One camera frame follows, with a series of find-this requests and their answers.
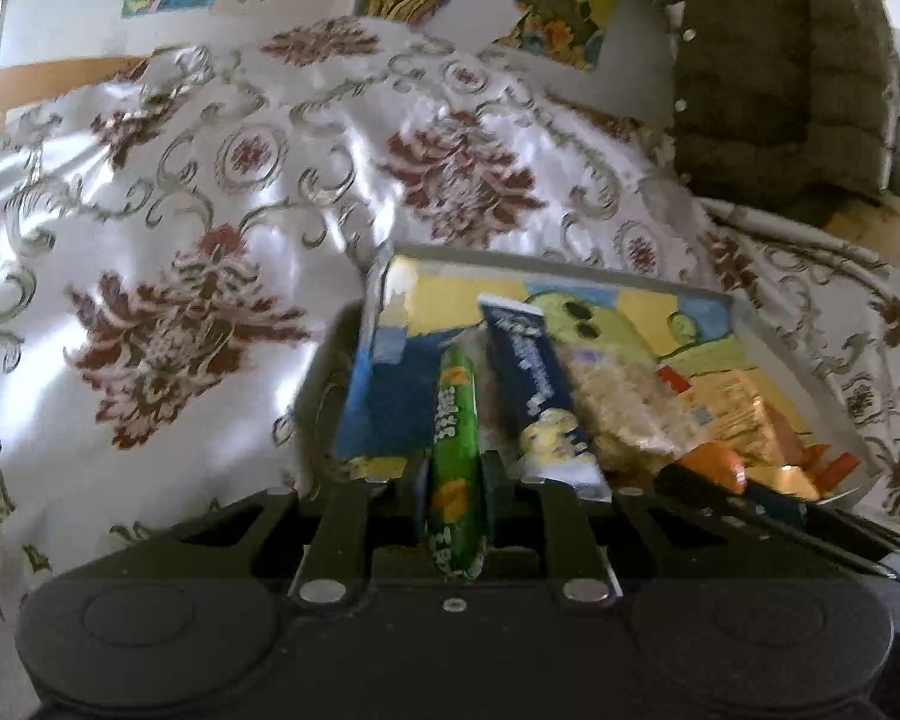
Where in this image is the floral printed satin blanket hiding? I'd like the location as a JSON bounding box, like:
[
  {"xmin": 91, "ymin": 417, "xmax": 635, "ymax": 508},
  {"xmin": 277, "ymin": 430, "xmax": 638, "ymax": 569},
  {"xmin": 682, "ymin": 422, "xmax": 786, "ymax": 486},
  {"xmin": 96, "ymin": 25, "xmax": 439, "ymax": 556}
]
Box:
[{"xmin": 0, "ymin": 19, "xmax": 900, "ymax": 616}]

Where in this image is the olive quilted jacket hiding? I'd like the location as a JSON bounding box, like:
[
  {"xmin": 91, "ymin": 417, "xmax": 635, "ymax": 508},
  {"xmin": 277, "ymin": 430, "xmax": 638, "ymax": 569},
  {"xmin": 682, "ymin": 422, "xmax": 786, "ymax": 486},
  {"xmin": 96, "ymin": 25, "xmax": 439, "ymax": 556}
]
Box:
[{"xmin": 649, "ymin": 0, "xmax": 900, "ymax": 226}]

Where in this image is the orange snack packet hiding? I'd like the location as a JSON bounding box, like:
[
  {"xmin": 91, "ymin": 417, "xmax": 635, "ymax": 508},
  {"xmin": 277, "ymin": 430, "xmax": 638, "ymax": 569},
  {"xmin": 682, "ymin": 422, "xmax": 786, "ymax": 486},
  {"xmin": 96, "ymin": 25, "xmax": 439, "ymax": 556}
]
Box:
[{"xmin": 656, "ymin": 364, "xmax": 863, "ymax": 487}]

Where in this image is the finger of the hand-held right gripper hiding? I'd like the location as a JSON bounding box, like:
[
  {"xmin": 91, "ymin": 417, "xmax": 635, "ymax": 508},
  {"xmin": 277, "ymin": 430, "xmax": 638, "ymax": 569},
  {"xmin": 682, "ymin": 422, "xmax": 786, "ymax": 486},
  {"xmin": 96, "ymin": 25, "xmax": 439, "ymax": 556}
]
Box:
[
  {"xmin": 654, "ymin": 461, "xmax": 900, "ymax": 578},
  {"xmin": 746, "ymin": 484, "xmax": 900, "ymax": 560}
]

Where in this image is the orange mandarin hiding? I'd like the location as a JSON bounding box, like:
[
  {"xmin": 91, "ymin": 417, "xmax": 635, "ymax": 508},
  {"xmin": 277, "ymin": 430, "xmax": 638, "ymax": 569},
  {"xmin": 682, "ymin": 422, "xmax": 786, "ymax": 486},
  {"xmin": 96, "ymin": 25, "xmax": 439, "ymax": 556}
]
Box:
[{"xmin": 679, "ymin": 441, "xmax": 751, "ymax": 496}]

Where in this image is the clear rice cake packet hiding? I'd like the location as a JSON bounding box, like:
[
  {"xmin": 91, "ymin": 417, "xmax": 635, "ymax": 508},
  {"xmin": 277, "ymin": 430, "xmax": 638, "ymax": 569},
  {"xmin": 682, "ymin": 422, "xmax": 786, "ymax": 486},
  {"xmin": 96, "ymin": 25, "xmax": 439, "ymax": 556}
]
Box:
[{"xmin": 562, "ymin": 345, "xmax": 702, "ymax": 473}]

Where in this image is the green sausage packet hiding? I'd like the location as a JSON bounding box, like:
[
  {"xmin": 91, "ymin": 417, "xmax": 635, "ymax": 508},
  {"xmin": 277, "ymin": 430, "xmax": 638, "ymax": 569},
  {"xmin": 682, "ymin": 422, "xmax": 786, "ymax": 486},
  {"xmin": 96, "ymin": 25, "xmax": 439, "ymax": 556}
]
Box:
[{"xmin": 427, "ymin": 345, "xmax": 488, "ymax": 582}]

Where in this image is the dark blue snack packet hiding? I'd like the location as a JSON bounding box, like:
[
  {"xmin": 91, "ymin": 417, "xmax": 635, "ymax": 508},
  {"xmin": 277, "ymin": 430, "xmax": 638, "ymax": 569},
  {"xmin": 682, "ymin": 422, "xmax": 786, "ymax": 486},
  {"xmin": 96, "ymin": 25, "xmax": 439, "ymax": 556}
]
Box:
[{"xmin": 478, "ymin": 296, "xmax": 612, "ymax": 500}]

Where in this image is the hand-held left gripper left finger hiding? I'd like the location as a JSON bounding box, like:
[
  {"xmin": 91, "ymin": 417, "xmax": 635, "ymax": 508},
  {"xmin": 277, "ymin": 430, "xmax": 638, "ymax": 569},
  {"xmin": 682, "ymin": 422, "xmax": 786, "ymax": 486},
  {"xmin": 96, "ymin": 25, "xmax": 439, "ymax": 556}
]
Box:
[{"xmin": 157, "ymin": 454, "xmax": 432, "ymax": 605}]

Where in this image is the yellow snack packet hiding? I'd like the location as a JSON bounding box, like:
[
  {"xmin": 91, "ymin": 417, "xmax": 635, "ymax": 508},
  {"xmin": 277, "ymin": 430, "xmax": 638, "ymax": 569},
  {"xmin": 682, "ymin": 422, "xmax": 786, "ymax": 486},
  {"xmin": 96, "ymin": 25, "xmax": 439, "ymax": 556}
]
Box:
[{"xmin": 682, "ymin": 375, "xmax": 788, "ymax": 458}]

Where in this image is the wooden bed frame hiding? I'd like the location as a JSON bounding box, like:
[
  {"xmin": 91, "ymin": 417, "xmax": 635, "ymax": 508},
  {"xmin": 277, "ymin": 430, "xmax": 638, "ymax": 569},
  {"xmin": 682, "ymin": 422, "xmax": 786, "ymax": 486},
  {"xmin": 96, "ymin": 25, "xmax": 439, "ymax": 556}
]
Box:
[{"xmin": 825, "ymin": 195, "xmax": 900, "ymax": 241}]

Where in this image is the wooden bed rail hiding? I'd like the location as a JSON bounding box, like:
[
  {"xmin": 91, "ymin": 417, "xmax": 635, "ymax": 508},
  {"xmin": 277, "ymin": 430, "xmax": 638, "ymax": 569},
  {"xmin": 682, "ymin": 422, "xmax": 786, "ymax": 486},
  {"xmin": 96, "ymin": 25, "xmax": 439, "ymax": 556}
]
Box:
[{"xmin": 0, "ymin": 56, "xmax": 151, "ymax": 151}]

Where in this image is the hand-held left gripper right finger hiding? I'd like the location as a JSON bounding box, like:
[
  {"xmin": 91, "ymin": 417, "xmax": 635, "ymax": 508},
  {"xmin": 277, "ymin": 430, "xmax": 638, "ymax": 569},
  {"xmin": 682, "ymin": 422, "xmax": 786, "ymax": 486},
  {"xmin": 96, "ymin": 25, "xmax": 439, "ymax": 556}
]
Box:
[{"xmin": 484, "ymin": 454, "xmax": 856, "ymax": 605}]

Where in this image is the grey tray with painted lining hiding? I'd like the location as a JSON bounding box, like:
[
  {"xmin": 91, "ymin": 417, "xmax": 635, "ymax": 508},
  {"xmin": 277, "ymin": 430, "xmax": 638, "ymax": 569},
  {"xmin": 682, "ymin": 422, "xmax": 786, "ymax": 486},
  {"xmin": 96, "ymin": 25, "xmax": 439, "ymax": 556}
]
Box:
[{"xmin": 334, "ymin": 240, "xmax": 882, "ymax": 511}]

